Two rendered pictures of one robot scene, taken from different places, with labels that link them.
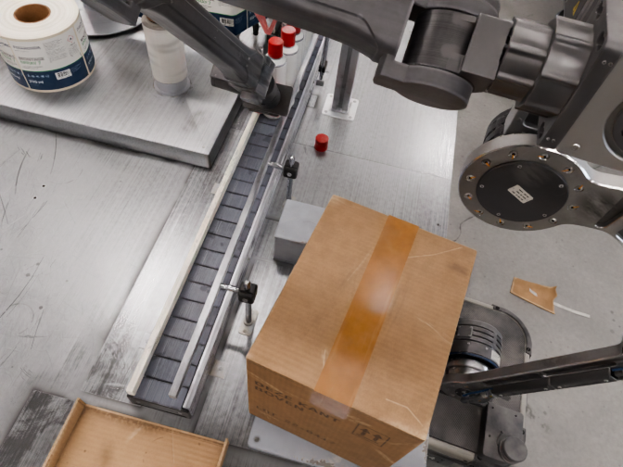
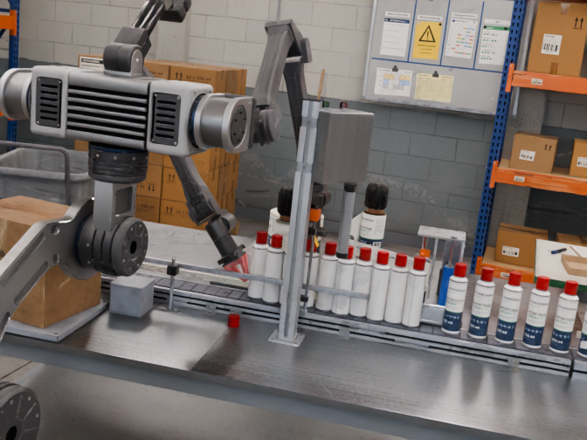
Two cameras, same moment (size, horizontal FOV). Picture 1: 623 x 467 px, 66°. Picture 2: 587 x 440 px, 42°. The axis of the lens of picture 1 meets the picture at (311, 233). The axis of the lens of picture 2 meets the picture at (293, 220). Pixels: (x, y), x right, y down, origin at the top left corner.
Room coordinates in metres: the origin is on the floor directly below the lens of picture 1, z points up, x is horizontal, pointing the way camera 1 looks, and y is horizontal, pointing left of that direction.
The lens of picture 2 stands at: (1.23, -2.01, 1.64)
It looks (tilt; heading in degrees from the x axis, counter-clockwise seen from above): 13 degrees down; 96
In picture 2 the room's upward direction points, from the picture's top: 6 degrees clockwise
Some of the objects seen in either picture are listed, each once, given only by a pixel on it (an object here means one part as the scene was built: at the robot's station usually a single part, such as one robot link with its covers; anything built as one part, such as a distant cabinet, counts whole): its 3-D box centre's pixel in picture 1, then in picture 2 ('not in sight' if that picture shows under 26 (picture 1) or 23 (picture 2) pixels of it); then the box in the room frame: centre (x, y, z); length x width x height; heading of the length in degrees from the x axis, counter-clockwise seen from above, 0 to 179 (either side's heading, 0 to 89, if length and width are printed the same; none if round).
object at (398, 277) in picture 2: not in sight; (397, 288); (1.33, 0.10, 0.98); 0.05 x 0.05 x 0.20
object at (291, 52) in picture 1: (286, 68); (273, 268); (0.97, 0.12, 0.98); 0.05 x 0.05 x 0.20
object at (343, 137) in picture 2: not in sight; (335, 145); (1.11, 0.03, 1.38); 0.17 x 0.10 x 0.19; 49
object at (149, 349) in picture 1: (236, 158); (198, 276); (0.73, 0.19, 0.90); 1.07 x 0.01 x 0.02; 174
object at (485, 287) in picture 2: not in sight; (482, 302); (1.58, 0.07, 0.98); 0.05 x 0.05 x 0.20
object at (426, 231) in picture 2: not in sight; (442, 233); (1.45, 0.18, 1.14); 0.14 x 0.11 x 0.01; 174
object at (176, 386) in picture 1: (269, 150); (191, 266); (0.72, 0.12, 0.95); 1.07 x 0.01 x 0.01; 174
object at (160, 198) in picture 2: not in sight; (161, 149); (-0.49, 3.85, 0.70); 1.20 x 0.82 x 1.39; 175
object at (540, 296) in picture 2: not in sight; (537, 312); (1.72, 0.06, 0.98); 0.05 x 0.05 x 0.20
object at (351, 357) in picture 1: (356, 336); (31, 257); (0.32, -0.10, 0.99); 0.30 x 0.24 x 0.27; 164
